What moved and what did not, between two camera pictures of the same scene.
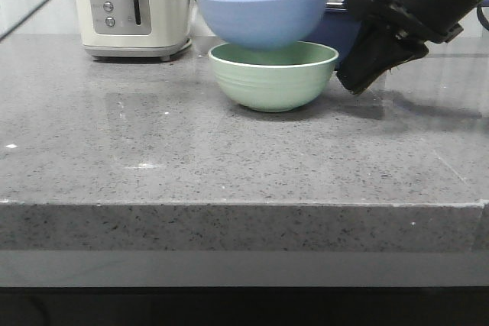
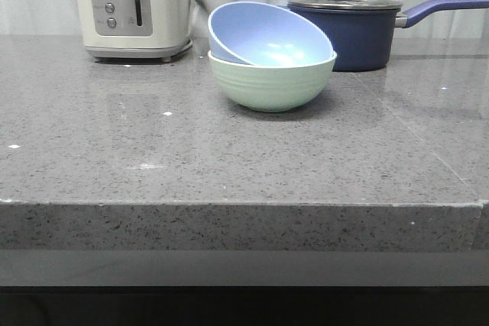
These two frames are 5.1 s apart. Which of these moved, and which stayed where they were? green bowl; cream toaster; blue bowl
Moved: blue bowl
Stayed: green bowl; cream toaster
